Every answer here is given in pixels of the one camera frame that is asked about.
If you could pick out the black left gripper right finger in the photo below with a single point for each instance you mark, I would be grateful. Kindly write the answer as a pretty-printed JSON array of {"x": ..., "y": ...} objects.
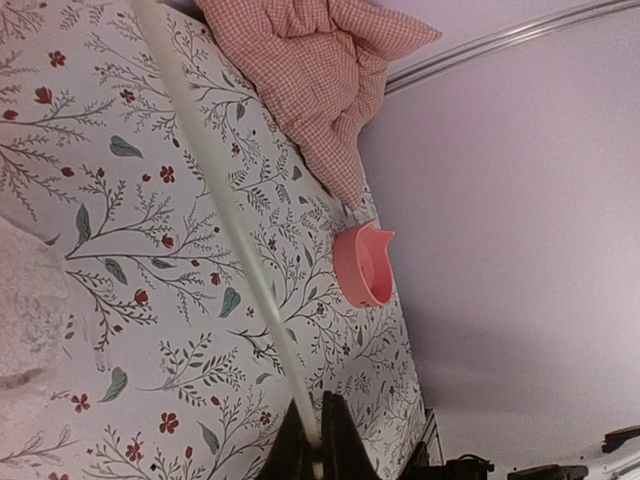
[{"x": 344, "y": 456}]

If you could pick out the pink gingham cushion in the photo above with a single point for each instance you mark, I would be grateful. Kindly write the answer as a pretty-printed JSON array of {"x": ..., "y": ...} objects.
[{"x": 320, "y": 67}]

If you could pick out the white flexible tent pole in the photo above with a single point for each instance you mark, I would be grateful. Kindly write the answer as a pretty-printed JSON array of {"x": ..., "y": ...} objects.
[{"x": 151, "y": 19}]

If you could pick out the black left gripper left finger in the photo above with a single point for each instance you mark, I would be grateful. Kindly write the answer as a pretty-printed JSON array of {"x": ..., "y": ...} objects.
[{"x": 291, "y": 456}]

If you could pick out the right aluminium frame post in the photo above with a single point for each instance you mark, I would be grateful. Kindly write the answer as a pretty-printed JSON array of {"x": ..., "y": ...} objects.
[{"x": 509, "y": 37}]

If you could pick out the pink cat-ear pet bowl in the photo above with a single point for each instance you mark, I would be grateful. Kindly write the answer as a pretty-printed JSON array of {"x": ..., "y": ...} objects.
[{"x": 362, "y": 265}]

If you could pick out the striped pet tent fabric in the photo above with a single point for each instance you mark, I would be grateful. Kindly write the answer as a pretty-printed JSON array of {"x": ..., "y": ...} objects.
[{"x": 34, "y": 308}]

